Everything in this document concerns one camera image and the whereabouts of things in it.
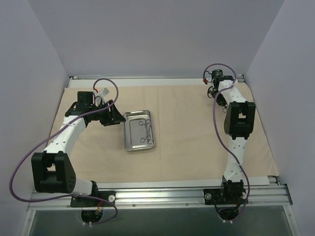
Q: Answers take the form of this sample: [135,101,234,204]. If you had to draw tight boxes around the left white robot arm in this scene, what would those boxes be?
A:
[31,88,125,206]

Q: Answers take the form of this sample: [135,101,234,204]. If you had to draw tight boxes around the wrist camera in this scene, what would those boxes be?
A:
[211,69,223,80]
[98,88,109,97]

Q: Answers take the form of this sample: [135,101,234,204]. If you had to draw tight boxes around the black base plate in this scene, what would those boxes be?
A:
[70,191,116,207]
[203,188,248,206]

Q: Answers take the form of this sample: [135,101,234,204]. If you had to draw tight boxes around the steel surgical scissors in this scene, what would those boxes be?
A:
[145,119,153,145]

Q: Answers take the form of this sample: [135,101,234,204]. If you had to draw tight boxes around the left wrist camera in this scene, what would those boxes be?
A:
[98,88,109,97]

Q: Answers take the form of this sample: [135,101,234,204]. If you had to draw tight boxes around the back aluminium rail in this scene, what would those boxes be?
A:
[69,74,244,81]

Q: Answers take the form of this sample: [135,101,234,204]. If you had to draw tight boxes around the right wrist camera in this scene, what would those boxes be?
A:
[211,69,223,80]

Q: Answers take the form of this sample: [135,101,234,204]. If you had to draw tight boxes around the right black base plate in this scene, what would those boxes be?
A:
[203,188,248,206]

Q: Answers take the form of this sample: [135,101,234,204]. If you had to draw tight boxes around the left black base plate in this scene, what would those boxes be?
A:
[70,191,116,207]

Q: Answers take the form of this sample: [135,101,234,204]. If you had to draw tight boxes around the steel forceps clamp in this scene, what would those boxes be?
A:
[139,119,152,144]

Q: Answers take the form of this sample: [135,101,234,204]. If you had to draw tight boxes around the aluminium front rail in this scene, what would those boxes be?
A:
[29,184,293,209]

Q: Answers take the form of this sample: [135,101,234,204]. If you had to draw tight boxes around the steel instrument tray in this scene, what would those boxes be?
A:
[123,109,155,151]

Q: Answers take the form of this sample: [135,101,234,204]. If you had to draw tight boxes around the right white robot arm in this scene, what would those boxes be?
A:
[209,73,256,203]

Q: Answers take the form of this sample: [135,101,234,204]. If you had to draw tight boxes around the beige cloth surgical kit roll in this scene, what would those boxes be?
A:
[39,82,280,185]

